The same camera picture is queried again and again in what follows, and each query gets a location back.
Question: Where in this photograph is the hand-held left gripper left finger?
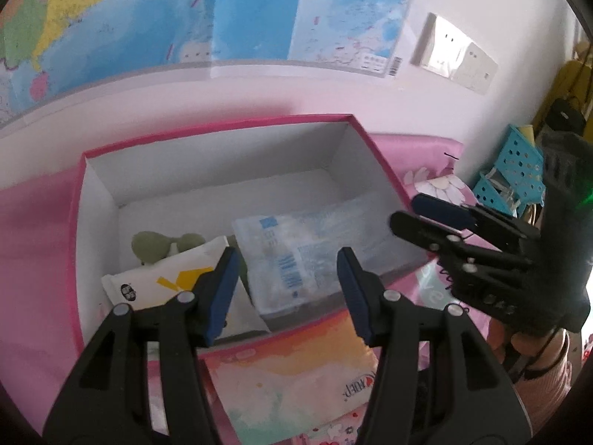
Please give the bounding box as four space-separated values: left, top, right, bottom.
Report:
42 245 242 445

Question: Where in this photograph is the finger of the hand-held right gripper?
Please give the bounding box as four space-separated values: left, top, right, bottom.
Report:
411 193 540 241
389 211 533 274

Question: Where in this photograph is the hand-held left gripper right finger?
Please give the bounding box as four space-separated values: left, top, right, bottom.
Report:
337 247 533 445

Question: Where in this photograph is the pink cardboard box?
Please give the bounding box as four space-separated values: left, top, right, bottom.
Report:
67 113 438 367

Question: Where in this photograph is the person's right hand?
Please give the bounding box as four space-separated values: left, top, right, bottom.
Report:
486 317 570 372

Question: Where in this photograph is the clear plastic packet blue print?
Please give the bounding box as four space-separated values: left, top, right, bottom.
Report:
232 190 427 318

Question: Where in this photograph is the white yellow tissue packet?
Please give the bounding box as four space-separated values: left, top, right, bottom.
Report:
101 235 272 339

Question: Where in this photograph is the pastel tissue pack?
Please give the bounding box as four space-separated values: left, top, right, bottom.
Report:
204 310 383 445

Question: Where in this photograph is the black handbag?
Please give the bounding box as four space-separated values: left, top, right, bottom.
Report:
542 97 587 136

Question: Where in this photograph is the yellow hanging garment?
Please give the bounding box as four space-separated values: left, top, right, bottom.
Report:
530 42 593 142

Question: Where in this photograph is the pink floral bedsheet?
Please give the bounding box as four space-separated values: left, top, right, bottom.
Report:
0 132 524 445

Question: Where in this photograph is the blue wall map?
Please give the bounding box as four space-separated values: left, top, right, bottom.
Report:
211 0 424 79

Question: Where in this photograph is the large colourful wall map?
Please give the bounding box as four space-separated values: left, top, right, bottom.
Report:
0 0 218 123

